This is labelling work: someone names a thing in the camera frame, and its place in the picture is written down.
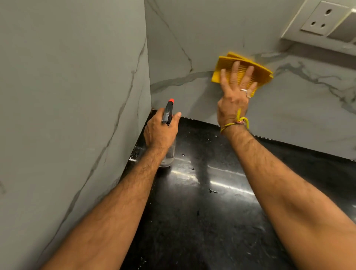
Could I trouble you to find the person's left hand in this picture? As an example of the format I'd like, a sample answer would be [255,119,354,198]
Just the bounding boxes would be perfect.
[143,108,182,152]

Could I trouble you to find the person's right hand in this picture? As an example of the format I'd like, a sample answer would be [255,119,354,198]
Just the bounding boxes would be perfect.
[217,61,258,131]

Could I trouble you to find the clear spray bottle black trigger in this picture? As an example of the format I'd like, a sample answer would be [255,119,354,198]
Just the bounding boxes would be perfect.
[159,98,177,168]

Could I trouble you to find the yellow cleaning cloth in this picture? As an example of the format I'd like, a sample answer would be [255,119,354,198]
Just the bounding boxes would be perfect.
[211,52,274,98]

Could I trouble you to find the person's right forearm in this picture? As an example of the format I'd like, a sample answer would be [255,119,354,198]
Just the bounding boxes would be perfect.
[222,126,356,270]

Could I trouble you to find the person's left forearm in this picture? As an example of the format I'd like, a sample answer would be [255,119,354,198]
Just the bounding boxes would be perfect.
[40,144,170,270]

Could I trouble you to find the yellow thread wristband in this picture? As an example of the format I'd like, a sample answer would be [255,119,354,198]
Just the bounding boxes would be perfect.
[220,108,250,134]

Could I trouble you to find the black stone countertop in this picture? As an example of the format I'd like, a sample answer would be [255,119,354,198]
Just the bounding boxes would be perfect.
[119,109,356,270]

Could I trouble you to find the white wall switch panel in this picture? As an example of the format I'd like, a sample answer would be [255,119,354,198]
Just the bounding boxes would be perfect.
[280,0,356,57]

